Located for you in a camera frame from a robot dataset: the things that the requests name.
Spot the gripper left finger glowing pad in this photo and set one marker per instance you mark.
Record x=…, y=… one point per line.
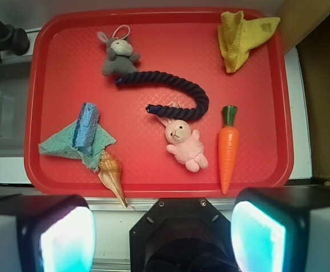
x=46, y=233

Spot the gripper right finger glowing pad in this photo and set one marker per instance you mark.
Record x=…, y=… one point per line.
x=282, y=229

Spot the yellow cloth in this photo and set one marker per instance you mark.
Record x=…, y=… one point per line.
x=237, y=36

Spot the light teal cloth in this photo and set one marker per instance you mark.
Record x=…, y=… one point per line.
x=60, y=144

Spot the tan spiral seashell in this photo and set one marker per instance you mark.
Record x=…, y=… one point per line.
x=110, y=176

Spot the orange toy carrot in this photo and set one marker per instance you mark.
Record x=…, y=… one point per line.
x=228, y=140

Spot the blue sponge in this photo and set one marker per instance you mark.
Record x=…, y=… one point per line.
x=85, y=128

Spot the pink plush bunny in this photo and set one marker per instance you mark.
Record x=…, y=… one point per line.
x=184, y=144

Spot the grey sink basin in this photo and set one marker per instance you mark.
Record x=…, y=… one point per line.
x=14, y=87

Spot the brown cardboard panel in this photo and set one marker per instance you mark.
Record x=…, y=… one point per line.
x=314, y=55

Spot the red plastic tray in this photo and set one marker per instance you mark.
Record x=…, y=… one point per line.
x=66, y=72

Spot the grey plush donkey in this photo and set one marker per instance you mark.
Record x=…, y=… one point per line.
x=120, y=58

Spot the grey sink faucet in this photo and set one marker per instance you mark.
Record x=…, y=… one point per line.
x=13, y=39

